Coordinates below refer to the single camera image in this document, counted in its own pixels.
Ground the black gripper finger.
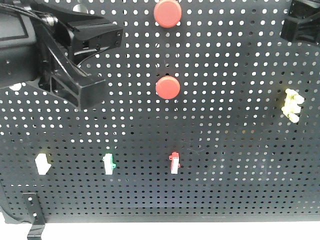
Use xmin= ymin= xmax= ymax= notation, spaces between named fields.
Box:
xmin=53 ymin=7 xmax=123 ymax=59
xmin=280 ymin=0 xmax=320 ymax=47
xmin=39 ymin=27 xmax=106 ymax=110

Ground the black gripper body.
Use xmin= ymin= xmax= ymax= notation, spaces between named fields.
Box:
xmin=27 ymin=0 xmax=75 ymax=90

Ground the upper red push button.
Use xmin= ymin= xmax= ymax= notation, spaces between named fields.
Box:
xmin=153 ymin=0 xmax=182 ymax=28

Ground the red push button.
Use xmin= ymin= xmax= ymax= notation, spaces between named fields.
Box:
xmin=155 ymin=75 xmax=181 ymax=100
xmin=153 ymin=0 xmax=182 ymax=28

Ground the lower red push button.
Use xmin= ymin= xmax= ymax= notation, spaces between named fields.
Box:
xmin=155 ymin=75 xmax=181 ymax=100

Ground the black perforated pegboard panel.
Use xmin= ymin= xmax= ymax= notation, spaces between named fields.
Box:
xmin=0 ymin=0 xmax=320 ymax=225

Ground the white yellow rocker switch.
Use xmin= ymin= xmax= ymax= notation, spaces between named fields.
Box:
xmin=34 ymin=153 xmax=52 ymax=176

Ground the white green rocker switch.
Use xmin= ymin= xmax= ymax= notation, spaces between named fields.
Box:
xmin=102 ymin=153 xmax=117 ymax=175

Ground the left black clamp bracket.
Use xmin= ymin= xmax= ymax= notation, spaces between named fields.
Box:
xmin=22 ymin=192 xmax=46 ymax=240

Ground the white red rocker switch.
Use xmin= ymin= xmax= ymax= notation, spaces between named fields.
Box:
xmin=169 ymin=151 xmax=181 ymax=175

